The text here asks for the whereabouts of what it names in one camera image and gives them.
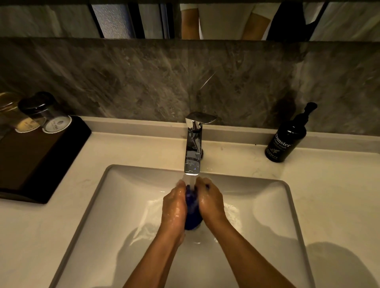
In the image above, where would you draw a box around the person's right hand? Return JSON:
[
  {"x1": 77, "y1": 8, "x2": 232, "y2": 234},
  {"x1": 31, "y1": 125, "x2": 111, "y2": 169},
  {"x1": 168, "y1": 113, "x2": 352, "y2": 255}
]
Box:
[{"x1": 194, "y1": 177, "x2": 227, "y2": 229}]

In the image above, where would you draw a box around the person's left hand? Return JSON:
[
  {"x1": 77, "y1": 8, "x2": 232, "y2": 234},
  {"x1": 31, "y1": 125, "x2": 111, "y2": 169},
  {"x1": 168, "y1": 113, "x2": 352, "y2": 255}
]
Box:
[{"x1": 161, "y1": 179, "x2": 189, "y2": 238}]

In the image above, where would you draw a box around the blue object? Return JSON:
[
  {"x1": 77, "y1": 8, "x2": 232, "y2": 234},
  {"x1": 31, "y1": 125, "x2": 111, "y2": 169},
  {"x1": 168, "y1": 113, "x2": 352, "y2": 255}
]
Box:
[{"x1": 184, "y1": 185, "x2": 210, "y2": 231}]

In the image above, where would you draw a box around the person's right forearm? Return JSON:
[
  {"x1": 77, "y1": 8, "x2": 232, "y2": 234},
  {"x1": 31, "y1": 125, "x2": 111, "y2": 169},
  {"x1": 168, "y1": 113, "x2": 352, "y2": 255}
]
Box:
[{"x1": 204, "y1": 217, "x2": 298, "y2": 288}]

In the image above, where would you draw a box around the person's left forearm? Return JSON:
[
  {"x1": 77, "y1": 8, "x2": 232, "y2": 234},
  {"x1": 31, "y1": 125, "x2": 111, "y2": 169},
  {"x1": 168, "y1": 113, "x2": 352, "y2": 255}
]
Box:
[{"x1": 122, "y1": 223, "x2": 186, "y2": 288}]

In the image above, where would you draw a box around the white rectangular sink basin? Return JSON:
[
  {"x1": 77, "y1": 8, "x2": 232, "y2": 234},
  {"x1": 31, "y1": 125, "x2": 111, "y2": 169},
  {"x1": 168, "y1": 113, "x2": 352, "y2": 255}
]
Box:
[{"x1": 49, "y1": 164, "x2": 316, "y2": 288}]

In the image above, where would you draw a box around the chrome faucet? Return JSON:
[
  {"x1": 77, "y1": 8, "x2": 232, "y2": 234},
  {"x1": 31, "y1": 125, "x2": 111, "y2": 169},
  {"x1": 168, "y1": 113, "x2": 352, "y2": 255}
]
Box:
[{"x1": 183, "y1": 112, "x2": 218, "y2": 175}]

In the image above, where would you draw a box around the black pump soap bottle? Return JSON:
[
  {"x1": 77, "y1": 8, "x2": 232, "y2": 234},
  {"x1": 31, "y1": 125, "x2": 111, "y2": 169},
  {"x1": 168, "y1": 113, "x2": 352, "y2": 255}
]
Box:
[{"x1": 264, "y1": 102, "x2": 318, "y2": 163}]

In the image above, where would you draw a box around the dark wooden tray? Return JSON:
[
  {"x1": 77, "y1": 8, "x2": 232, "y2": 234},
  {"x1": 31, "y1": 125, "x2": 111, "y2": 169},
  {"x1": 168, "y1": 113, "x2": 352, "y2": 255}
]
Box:
[{"x1": 0, "y1": 115, "x2": 92, "y2": 205}]

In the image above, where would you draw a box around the wall mirror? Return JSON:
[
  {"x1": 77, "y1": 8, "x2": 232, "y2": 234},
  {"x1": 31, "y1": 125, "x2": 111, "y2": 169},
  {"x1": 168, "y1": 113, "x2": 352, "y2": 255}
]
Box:
[{"x1": 0, "y1": 0, "x2": 380, "y2": 42}]

